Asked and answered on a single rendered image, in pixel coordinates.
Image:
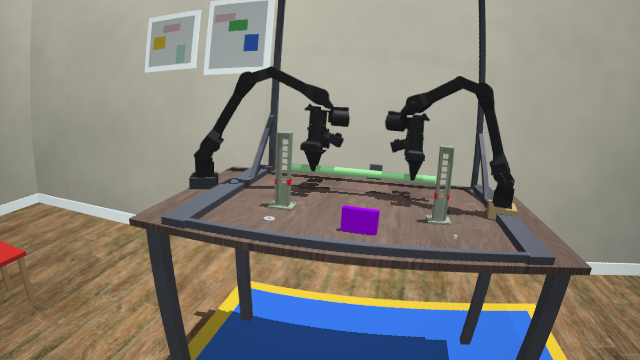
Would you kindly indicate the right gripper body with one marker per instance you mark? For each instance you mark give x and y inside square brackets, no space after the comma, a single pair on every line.
[314,135]

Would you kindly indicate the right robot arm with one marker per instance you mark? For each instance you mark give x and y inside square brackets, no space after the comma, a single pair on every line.
[338,116]

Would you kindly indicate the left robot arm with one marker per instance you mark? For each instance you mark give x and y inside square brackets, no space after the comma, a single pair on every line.
[398,121]

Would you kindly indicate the purple block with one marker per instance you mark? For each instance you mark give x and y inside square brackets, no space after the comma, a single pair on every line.
[359,220]

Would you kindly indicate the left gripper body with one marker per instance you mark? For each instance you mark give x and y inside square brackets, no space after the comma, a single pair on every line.
[416,143]

